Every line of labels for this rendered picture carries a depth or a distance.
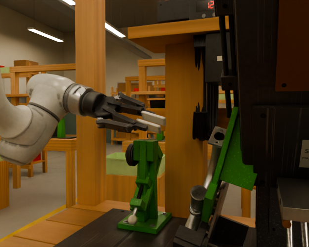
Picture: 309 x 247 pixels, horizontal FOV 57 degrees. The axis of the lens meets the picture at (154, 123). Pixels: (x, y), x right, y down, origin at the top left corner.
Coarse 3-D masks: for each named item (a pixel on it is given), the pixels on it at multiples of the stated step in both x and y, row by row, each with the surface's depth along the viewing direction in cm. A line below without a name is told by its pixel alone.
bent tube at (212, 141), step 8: (216, 128) 70; (224, 128) 70; (216, 136) 70; (224, 136) 69; (216, 144) 67; (216, 152) 71; (216, 160) 73; (208, 168) 76; (208, 176) 75; (208, 184) 74; (192, 216) 69; (192, 224) 67
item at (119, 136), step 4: (112, 88) 1079; (116, 88) 1121; (136, 88) 1057; (148, 88) 1039; (152, 88) 1042; (164, 88) 1026; (112, 92) 1079; (116, 92) 1075; (124, 92) 1062; (132, 92) 1053; (112, 96) 1080; (148, 96) 1041; (148, 100) 1041; (148, 104) 1038; (112, 132) 1086; (116, 132) 1090; (120, 132) 1085; (124, 132) 1080; (112, 136) 1086; (116, 136) 1090; (120, 136) 1086; (124, 136) 1081; (132, 136) 1072; (148, 136) 1047; (152, 136) 1049; (112, 140) 1083; (116, 140) 1078; (120, 140) 1074; (124, 140) 1069; (132, 140) 1060; (112, 144) 1088
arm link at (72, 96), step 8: (72, 88) 81; (80, 88) 81; (88, 88) 82; (64, 96) 81; (72, 96) 80; (80, 96) 80; (64, 104) 82; (72, 104) 80; (80, 104) 80; (72, 112) 83; (80, 112) 82
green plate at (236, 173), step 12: (228, 132) 59; (228, 144) 59; (228, 156) 60; (240, 156) 59; (216, 168) 60; (228, 168) 60; (240, 168) 59; (252, 168) 59; (216, 180) 60; (228, 180) 60; (240, 180) 59; (252, 180) 59
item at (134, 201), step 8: (160, 152) 97; (160, 160) 97; (136, 184) 91; (144, 184) 89; (152, 184) 91; (136, 192) 91; (152, 192) 90; (136, 200) 85; (144, 200) 88; (144, 208) 86
